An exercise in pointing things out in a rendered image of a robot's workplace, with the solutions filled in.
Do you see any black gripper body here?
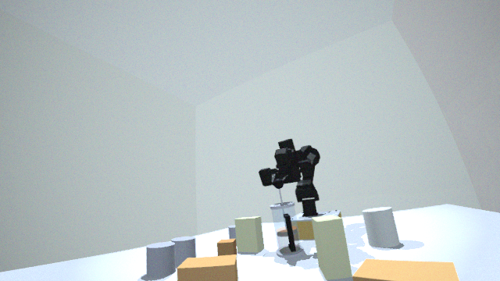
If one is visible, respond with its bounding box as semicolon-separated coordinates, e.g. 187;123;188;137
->
259;160;314;186

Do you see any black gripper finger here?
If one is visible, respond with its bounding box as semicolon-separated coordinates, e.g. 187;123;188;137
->
269;169;279;185
282;165;301;184

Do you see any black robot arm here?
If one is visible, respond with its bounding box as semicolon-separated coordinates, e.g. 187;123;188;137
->
274;139;320;217

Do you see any grey cylinder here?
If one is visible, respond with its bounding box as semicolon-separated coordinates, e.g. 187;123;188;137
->
228;226;236;239
146;242;176;278
171;237;197;267
362;207;400;248

